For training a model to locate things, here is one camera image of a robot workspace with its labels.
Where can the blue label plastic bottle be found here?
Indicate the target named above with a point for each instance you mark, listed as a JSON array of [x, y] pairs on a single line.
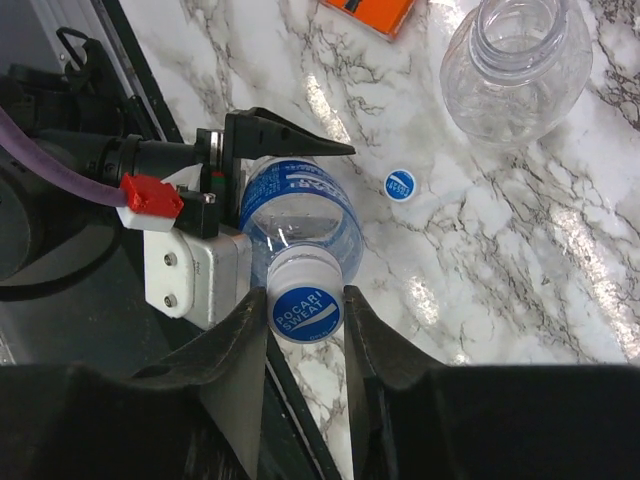
[[293, 200]]

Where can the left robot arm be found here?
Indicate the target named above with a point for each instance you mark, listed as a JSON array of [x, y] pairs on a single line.
[[77, 119]]

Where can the orange razor box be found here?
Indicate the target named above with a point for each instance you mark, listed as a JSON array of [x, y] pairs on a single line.
[[384, 17]]

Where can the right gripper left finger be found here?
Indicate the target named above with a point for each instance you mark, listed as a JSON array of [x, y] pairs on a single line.
[[196, 414]]

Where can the blue white bottle cap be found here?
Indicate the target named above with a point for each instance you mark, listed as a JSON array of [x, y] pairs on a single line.
[[305, 294]]

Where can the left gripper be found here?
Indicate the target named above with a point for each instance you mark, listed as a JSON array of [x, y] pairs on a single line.
[[251, 134]]

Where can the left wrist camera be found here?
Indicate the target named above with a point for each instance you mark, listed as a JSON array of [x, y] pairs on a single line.
[[199, 280]]

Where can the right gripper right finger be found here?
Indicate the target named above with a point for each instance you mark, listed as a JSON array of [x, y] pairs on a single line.
[[412, 417]]

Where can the clear empty plastic bottle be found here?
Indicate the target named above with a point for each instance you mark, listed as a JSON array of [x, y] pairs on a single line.
[[514, 69]]

